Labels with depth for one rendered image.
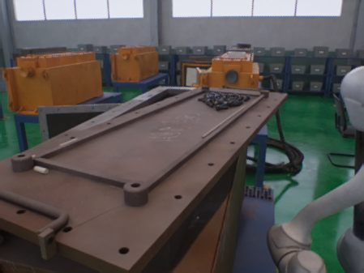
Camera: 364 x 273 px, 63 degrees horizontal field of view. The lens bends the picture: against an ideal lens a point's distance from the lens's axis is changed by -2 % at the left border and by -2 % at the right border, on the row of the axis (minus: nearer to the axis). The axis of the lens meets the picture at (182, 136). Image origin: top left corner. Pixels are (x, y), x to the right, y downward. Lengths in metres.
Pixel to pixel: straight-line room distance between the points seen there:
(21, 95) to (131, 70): 3.07
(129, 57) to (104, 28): 4.38
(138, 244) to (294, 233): 0.68
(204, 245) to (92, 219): 0.25
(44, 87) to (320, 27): 8.04
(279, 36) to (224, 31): 1.68
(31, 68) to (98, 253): 4.07
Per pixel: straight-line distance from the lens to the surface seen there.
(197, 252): 0.62
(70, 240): 0.46
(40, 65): 4.41
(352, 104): 0.97
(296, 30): 10.10
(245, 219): 1.81
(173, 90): 1.71
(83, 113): 1.94
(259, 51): 9.09
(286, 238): 1.03
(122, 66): 7.11
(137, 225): 0.46
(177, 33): 10.35
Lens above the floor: 1.62
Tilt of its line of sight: 19 degrees down
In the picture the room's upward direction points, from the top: straight up
